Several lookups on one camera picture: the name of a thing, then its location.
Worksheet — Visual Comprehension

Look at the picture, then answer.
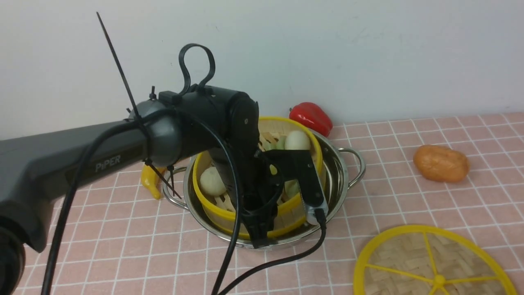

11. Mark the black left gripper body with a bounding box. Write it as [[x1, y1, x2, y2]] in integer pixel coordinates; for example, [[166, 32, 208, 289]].
[[208, 148, 282, 250]]

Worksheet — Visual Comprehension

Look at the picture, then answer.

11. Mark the yellow bamboo steamer basket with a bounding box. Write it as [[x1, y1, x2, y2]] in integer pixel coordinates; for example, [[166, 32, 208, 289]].
[[191, 116, 325, 238]]

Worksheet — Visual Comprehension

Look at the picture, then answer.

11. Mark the yellow woven steamer lid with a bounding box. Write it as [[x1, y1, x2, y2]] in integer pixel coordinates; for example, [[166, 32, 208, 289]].
[[352, 225, 518, 295]]

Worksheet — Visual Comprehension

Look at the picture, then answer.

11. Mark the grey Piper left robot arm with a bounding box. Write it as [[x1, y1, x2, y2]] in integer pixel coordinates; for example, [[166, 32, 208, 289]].
[[1, 84, 283, 295]]

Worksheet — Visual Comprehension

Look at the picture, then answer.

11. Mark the stainless steel pot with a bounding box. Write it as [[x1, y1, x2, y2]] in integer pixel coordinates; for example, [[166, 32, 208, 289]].
[[161, 132, 366, 251]]

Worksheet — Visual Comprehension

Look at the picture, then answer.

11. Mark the beige pleated bun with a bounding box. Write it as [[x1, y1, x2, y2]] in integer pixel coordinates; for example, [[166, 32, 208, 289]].
[[200, 166, 227, 197]]

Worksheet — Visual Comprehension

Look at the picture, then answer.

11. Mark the white steamed bun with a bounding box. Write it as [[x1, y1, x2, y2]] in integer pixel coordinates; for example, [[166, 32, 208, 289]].
[[284, 129, 311, 150]]

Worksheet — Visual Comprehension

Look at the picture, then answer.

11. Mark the red bell pepper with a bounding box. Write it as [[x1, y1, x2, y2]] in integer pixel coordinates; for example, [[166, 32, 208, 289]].
[[289, 102, 333, 137]]

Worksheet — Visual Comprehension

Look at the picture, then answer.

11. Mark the yellow plastic banana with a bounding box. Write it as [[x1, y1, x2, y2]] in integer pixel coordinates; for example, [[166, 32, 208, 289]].
[[140, 166, 161, 200]]

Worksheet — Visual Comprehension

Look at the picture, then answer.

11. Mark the orange potato toy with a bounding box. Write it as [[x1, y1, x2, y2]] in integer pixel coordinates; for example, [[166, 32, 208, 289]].
[[413, 145, 470, 183]]

